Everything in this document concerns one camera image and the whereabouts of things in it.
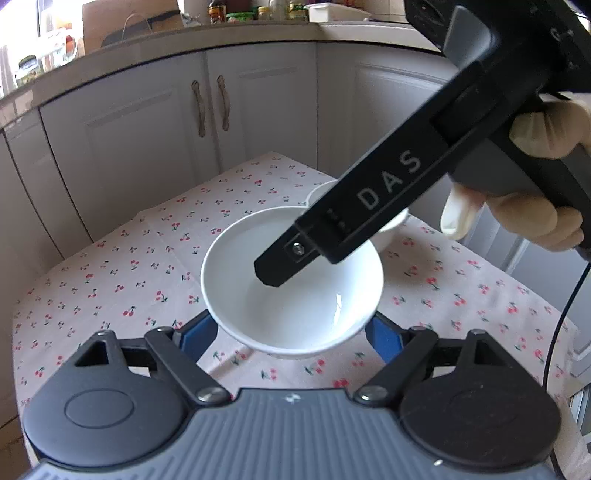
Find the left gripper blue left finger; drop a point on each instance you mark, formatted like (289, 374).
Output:
(195, 337)

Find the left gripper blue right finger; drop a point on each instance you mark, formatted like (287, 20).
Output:
(387, 338)

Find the white bowl pink flower front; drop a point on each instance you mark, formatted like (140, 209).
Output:
(319, 308)

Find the white kitchen cabinets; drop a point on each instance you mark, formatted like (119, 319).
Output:
(138, 136)

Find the right gloved hand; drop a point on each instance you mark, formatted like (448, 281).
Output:
(551, 134)

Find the cherry print tablecloth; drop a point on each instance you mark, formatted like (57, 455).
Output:
(146, 274)

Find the white plastic container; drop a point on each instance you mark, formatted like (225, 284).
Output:
(328, 12)

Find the brown cardboard box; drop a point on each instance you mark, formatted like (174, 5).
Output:
(108, 22)

